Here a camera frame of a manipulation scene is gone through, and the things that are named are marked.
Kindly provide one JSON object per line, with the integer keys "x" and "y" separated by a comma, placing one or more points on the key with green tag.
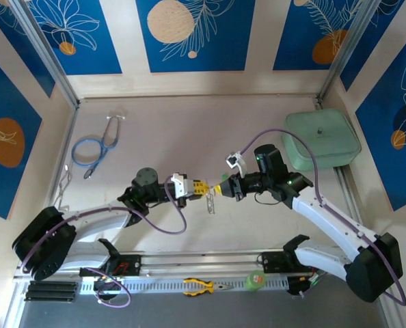
{"x": 224, "y": 176}

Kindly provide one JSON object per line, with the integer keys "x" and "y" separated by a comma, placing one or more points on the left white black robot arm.
{"x": 97, "y": 222}

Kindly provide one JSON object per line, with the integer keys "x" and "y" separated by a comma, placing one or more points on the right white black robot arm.
{"x": 326, "y": 215}

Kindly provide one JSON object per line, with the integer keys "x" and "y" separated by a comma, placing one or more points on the blue stethoscope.
{"x": 103, "y": 145}

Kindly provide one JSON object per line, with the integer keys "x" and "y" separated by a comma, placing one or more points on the silver metal forceps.
{"x": 66, "y": 168}

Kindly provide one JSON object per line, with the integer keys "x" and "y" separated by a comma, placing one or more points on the green tape roll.
{"x": 256, "y": 282}

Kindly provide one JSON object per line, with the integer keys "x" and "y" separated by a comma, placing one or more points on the black profile block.
{"x": 51, "y": 291}

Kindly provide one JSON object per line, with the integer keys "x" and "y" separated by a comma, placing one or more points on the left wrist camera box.
{"x": 180, "y": 186}

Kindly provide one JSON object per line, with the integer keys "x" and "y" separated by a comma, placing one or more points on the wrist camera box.
{"x": 233, "y": 160}
{"x": 180, "y": 186}

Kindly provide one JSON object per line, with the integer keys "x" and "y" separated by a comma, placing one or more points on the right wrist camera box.
{"x": 233, "y": 160}

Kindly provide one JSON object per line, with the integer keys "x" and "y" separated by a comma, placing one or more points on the aluminium mounting rail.
{"x": 196, "y": 261}

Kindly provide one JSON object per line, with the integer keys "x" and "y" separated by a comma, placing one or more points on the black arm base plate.
{"x": 133, "y": 264}
{"x": 271, "y": 263}

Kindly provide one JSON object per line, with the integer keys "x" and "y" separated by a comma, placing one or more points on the aluminium frame post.
{"x": 45, "y": 51}
{"x": 346, "y": 44}

